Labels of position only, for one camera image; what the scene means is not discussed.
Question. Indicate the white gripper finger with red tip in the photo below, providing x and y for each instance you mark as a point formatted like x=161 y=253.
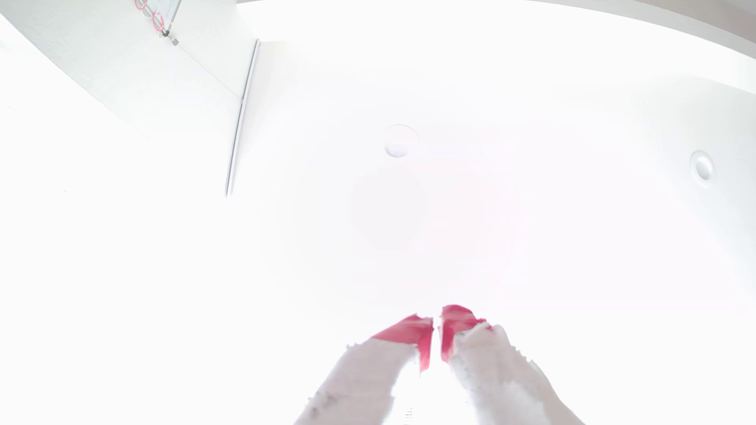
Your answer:
x=378 y=366
x=496 y=372

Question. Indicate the round recessed ceiling light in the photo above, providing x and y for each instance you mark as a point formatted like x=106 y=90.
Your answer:
x=703 y=167
x=398 y=143

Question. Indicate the metal fixture with red rings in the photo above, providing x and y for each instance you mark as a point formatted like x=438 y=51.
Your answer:
x=158 y=21

